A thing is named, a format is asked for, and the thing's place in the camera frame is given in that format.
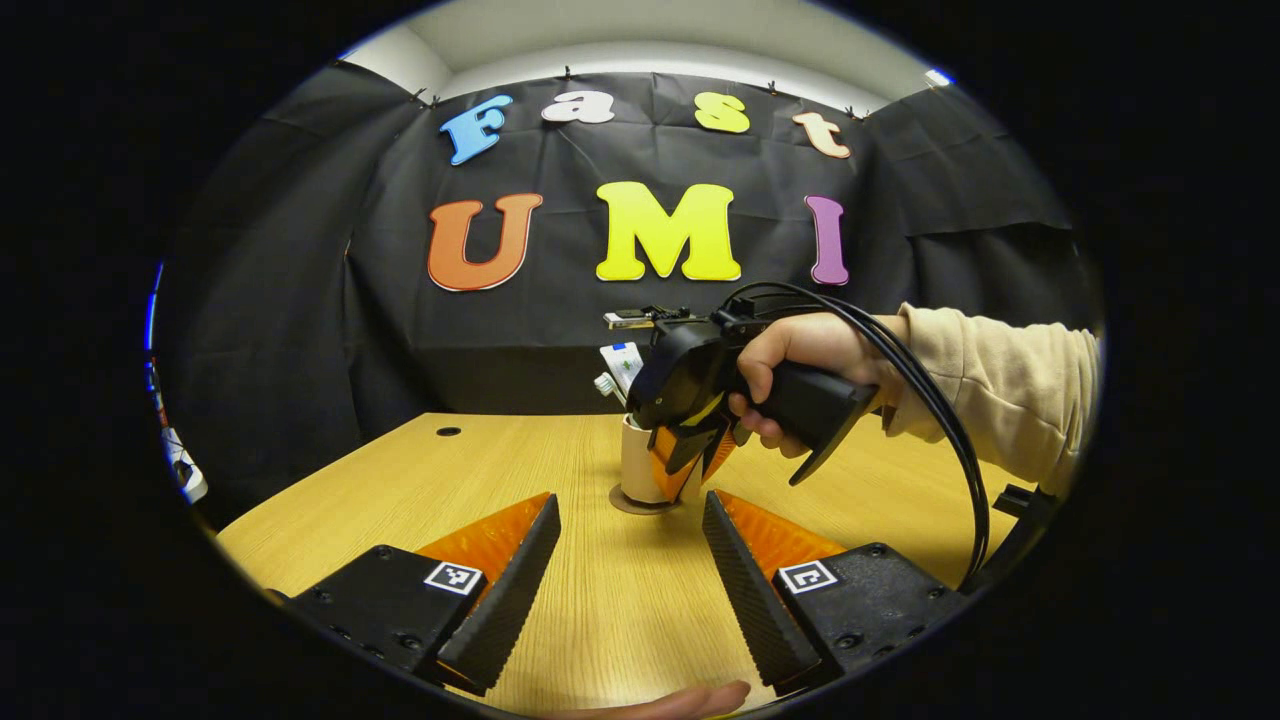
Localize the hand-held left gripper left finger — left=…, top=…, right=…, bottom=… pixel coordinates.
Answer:
left=290, top=492, right=563, bottom=698

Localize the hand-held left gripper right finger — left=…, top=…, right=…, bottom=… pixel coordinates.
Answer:
left=702, top=489, right=972, bottom=699

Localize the beige cup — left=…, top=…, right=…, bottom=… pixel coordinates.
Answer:
left=620, top=413, right=703, bottom=506

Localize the brown round coaster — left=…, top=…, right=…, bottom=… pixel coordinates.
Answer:
left=609, top=483, right=687, bottom=517

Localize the white toothpaste tube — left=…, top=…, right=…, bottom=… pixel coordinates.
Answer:
left=599, top=342, right=646, bottom=397

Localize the wooden desktop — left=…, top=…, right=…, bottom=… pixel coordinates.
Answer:
left=215, top=412, right=1041, bottom=720

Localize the black backdrop cloth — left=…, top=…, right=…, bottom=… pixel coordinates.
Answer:
left=150, top=62, right=1101, bottom=531

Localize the white and blue object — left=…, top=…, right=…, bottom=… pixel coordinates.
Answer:
left=145, top=265, right=209, bottom=506

